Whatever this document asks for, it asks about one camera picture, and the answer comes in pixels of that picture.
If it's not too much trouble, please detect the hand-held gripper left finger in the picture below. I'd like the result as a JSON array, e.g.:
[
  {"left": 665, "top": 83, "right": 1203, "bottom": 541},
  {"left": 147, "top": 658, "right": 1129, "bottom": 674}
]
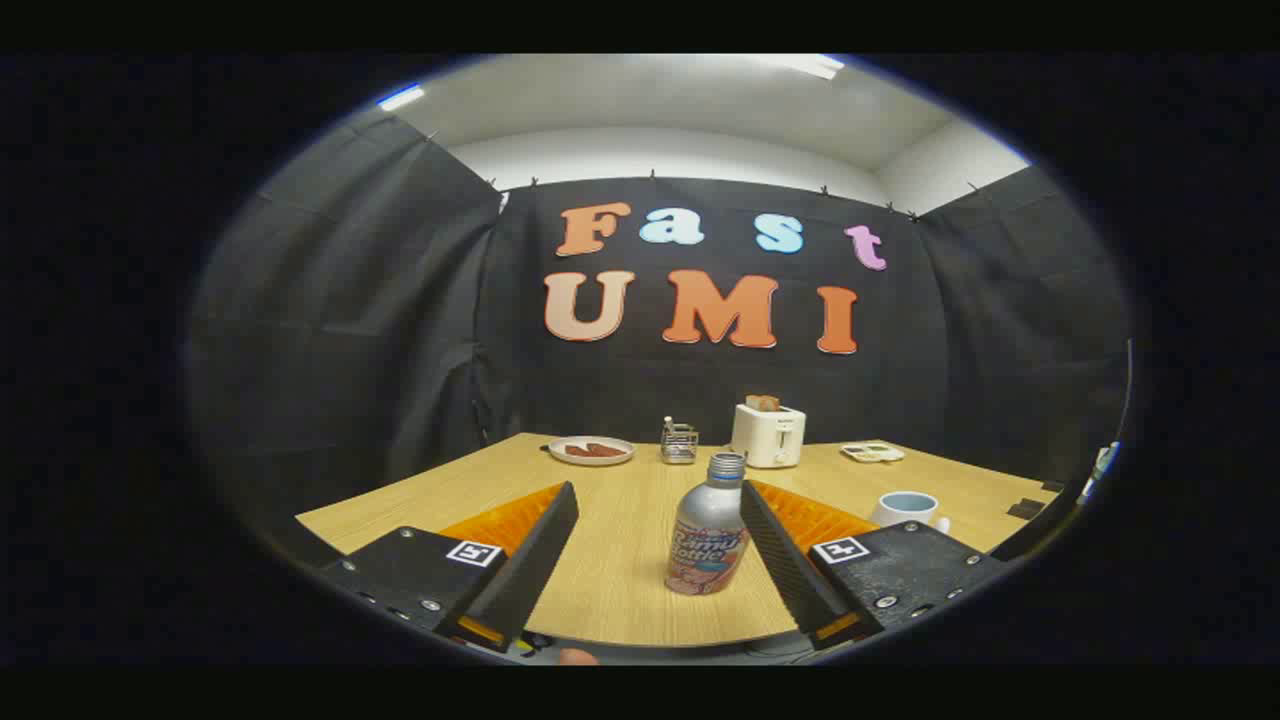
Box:
[{"left": 318, "top": 481, "right": 580, "bottom": 653}]

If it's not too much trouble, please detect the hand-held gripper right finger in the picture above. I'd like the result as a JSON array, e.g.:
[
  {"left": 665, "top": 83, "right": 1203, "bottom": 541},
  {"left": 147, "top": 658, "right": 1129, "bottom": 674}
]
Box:
[{"left": 740, "top": 479, "right": 1006, "bottom": 651}]

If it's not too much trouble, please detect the silver juice bottle printed label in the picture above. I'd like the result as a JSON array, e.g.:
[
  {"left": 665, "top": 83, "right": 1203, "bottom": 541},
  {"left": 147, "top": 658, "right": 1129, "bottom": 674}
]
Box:
[{"left": 664, "top": 452, "right": 751, "bottom": 597}]

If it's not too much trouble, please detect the white cup with knob handle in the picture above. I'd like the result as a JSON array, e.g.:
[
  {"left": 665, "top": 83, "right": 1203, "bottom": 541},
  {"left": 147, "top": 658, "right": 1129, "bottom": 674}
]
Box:
[{"left": 868, "top": 490, "right": 952, "bottom": 534}]

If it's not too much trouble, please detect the wooden table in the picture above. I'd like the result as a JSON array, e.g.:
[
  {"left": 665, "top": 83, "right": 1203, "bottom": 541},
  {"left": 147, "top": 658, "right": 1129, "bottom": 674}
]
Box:
[{"left": 296, "top": 432, "right": 1063, "bottom": 649}]

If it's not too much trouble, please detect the white round plate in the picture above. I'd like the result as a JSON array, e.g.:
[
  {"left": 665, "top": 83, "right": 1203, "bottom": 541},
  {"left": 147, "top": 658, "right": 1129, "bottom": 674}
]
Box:
[{"left": 548, "top": 436, "right": 636, "bottom": 467}]

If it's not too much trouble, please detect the white toaster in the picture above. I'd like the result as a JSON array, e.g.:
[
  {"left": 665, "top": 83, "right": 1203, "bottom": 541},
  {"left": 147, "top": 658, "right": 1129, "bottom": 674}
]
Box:
[{"left": 731, "top": 402, "right": 807, "bottom": 469}]

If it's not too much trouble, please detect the black backdrop cloth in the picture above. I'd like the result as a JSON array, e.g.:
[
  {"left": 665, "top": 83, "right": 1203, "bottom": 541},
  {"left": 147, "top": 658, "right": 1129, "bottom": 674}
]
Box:
[{"left": 185, "top": 105, "right": 1136, "bottom": 561}]

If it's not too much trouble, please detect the small wire rack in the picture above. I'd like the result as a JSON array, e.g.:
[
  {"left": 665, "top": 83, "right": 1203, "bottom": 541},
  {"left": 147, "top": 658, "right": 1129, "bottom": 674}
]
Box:
[{"left": 660, "top": 416, "right": 700, "bottom": 465}]

